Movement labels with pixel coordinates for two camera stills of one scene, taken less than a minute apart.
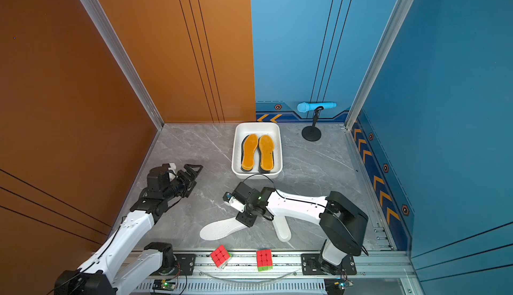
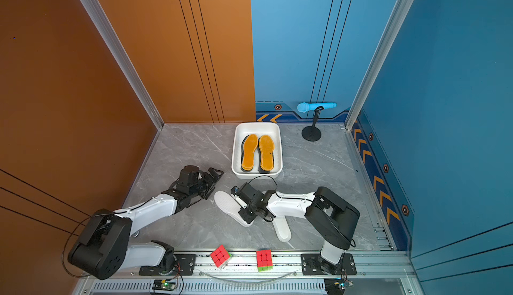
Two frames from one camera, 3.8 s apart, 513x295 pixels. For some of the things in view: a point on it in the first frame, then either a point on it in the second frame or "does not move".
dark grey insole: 241,167 does not move
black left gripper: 190,183 -> 211,181
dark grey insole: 260,170 does not move
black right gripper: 248,221 does not move
